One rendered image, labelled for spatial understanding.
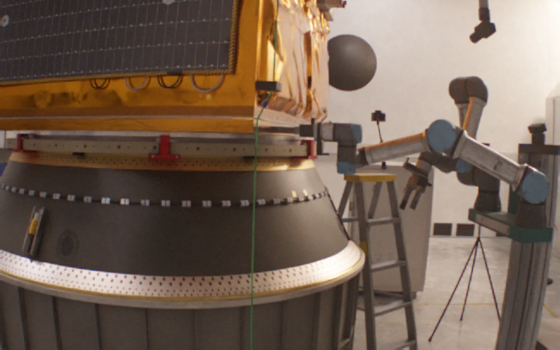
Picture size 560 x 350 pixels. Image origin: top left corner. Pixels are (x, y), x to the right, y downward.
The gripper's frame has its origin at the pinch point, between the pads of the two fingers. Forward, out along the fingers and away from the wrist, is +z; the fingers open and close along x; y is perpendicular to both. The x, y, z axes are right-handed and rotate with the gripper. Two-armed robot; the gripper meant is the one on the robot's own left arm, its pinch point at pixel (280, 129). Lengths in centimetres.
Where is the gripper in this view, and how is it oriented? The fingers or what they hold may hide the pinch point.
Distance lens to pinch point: 215.4
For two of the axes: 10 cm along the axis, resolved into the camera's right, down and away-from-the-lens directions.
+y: 0.4, -10.0, -0.6
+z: -9.8, -0.5, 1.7
